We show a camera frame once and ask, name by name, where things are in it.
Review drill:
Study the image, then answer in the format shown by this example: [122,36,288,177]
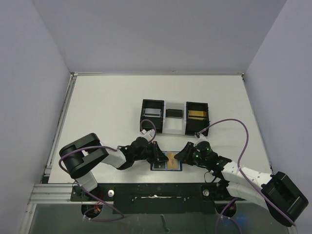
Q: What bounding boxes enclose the grey card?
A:
[152,162,166,170]

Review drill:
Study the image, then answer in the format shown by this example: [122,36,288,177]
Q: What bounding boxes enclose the blue leather card holder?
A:
[150,151,182,172]

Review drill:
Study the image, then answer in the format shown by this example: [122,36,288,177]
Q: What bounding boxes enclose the black white card tray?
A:
[140,99,210,136]

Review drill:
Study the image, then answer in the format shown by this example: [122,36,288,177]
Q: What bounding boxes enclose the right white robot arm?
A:
[175,141,309,227]

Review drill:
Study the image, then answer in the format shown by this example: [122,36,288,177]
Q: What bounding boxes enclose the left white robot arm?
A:
[59,129,168,192]

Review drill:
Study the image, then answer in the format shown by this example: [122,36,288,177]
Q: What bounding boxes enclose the silver credit card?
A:
[144,108,161,117]

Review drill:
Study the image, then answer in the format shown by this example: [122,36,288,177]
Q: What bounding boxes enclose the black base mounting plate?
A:
[70,182,246,215]

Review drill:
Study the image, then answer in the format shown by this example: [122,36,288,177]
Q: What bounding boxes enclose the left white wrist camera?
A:
[140,129,156,142]

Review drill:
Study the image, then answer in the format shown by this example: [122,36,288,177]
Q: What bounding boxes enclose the left aluminium frame rail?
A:
[28,183,75,204]

